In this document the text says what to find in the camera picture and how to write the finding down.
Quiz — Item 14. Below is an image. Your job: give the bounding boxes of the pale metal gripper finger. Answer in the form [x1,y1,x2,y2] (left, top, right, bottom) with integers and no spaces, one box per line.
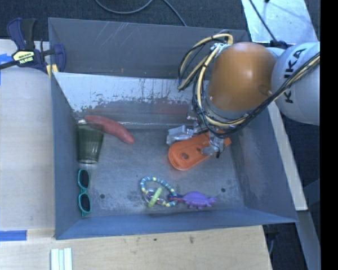
[166,133,193,146]
[168,124,188,136]

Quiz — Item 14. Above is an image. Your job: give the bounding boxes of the grey metal bin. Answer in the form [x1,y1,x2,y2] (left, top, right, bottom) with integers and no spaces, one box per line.
[47,17,300,241]

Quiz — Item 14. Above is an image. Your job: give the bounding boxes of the purple toy dinosaur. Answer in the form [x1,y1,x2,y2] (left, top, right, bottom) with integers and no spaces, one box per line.
[168,191,217,210]

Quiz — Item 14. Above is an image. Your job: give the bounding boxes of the red toy sausage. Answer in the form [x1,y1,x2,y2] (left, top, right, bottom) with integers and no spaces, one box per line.
[84,114,136,145]

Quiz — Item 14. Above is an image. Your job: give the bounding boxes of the green glass cup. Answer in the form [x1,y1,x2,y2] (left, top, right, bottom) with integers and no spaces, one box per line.
[77,123,105,164]

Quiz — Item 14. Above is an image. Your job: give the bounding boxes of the teal sunglasses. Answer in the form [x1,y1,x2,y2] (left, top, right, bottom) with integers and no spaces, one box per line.
[77,168,92,218]

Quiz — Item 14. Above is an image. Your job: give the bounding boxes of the blue and yellow bead ring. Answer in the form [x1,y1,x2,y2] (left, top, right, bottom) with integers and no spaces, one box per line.
[139,175,178,208]

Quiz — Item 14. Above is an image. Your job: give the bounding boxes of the light green plastic ring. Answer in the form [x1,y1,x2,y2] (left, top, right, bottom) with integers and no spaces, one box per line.
[148,187,163,209]

